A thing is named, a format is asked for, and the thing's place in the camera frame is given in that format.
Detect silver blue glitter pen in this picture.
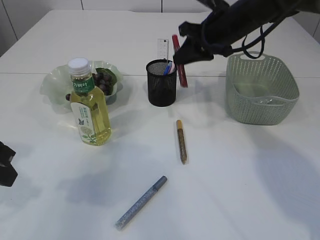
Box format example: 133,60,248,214
115,175,168,231

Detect blue scissors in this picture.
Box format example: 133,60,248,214
163,61,172,76

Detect red glitter glue pen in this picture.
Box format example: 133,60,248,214
171,34,188,88

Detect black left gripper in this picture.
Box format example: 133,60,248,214
0,142,18,187

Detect yellow tea drink bottle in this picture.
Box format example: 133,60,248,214
67,57,112,146

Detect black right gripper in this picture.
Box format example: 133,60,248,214
173,0,300,65

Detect green woven plastic basket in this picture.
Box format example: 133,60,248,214
225,54,300,126

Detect purple artificial grape bunch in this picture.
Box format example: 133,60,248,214
65,66,118,103

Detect black mesh pen holder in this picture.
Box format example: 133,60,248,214
146,59,177,107

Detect pink scissors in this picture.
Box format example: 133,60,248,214
169,62,175,74

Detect clear plastic sheet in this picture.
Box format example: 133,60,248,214
254,98,274,105

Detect clear plastic ruler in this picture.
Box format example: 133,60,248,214
157,38,169,62

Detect gold glitter glue pen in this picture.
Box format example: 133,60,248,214
176,119,188,165

